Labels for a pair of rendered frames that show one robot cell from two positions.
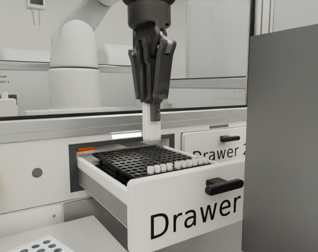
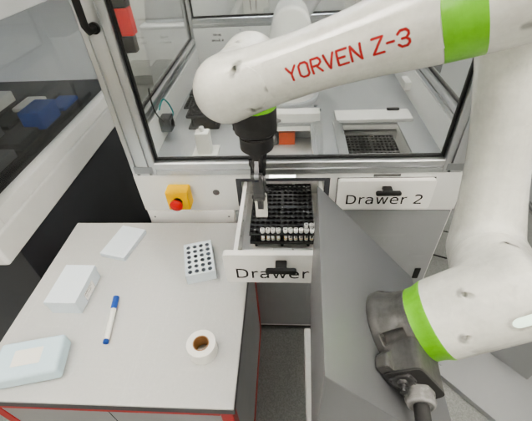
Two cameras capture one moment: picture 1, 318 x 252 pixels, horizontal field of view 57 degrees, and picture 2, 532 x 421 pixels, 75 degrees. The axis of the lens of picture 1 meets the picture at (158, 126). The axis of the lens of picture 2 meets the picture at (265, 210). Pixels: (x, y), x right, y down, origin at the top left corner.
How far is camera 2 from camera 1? 65 cm
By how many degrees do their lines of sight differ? 47
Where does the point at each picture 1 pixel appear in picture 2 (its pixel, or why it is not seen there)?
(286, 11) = not seen: outside the picture
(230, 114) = (405, 165)
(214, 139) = (374, 187)
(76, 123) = (240, 166)
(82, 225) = not seen: hidden behind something
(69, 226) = (233, 228)
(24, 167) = (207, 189)
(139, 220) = (229, 269)
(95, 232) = not seen: hidden behind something
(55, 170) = (227, 192)
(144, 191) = (230, 259)
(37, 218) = (218, 215)
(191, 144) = (345, 190)
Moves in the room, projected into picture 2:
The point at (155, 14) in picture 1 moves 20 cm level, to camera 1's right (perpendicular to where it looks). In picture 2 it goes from (250, 151) to (336, 180)
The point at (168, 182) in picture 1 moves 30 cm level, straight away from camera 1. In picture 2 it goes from (245, 257) to (311, 193)
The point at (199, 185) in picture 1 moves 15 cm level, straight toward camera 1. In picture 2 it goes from (271, 261) to (225, 301)
